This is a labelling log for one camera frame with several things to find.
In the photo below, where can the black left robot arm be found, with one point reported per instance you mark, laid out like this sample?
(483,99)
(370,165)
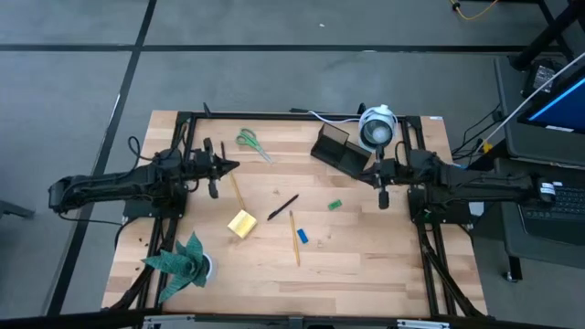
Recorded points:
(114,180)

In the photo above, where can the monitor with blue screen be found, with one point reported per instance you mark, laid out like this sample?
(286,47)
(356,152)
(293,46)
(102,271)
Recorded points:
(566,107)

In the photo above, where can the black crossbar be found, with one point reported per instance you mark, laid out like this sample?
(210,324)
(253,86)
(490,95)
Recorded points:
(68,321)

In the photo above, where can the green potted plant white pot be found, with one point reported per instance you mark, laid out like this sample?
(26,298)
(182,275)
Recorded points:
(187,265)

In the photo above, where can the black power adapter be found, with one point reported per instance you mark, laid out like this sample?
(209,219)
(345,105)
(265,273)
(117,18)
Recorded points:
(541,75)

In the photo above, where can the black stand leg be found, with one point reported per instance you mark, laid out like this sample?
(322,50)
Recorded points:
(546,35)

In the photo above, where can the dark brown pen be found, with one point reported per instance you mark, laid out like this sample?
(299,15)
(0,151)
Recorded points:
(223,151)

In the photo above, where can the black desk organizer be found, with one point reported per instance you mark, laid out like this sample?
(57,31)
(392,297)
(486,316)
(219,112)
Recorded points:
(338,155)

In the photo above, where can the green eraser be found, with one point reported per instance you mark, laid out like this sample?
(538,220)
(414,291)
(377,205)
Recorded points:
(335,204)

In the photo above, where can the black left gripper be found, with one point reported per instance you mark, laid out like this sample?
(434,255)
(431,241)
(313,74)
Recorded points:
(203,166)

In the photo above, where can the black frame knob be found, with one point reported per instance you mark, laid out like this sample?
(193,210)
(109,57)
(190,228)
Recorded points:
(361,109)

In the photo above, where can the yellow sticky note pad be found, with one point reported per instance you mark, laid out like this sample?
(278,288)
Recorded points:
(242,224)

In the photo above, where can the white paper sheet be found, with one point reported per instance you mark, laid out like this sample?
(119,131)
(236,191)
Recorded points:
(478,209)

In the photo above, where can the blue eraser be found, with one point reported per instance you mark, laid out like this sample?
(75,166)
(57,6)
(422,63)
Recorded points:
(302,236)

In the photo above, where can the white round desk lamp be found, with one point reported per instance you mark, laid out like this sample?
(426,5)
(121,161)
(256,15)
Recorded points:
(377,132)

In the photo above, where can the black aluminium table frame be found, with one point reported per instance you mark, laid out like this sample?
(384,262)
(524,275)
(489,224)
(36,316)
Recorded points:
(274,116)

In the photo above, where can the laptop computer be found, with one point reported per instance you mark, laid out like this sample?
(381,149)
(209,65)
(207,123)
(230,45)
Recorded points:
(507,91)

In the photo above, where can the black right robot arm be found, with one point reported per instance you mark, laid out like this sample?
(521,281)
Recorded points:
(480,183)

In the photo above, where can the black plug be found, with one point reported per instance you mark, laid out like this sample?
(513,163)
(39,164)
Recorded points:
(299,110)

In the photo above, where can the black keyboard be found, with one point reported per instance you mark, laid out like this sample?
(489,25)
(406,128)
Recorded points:
(566,210)

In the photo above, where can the small black camera box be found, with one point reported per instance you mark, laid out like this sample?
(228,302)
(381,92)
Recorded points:
(295,322)

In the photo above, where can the yellow connector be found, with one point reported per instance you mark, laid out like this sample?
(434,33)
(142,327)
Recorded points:
(487,147)

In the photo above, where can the gray chair leg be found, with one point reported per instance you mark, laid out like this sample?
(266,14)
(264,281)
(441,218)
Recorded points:
(13,209)

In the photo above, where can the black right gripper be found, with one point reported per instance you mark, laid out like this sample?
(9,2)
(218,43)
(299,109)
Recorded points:
(390,171)

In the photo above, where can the black pen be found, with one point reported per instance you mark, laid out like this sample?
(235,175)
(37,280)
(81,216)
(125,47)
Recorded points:
(283,207)

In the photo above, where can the silver aluminium bracket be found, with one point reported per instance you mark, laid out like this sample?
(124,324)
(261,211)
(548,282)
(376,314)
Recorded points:
(422,325)
(169,322)

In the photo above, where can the white label sticker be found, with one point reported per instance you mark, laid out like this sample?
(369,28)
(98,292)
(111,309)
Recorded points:
(435,118)

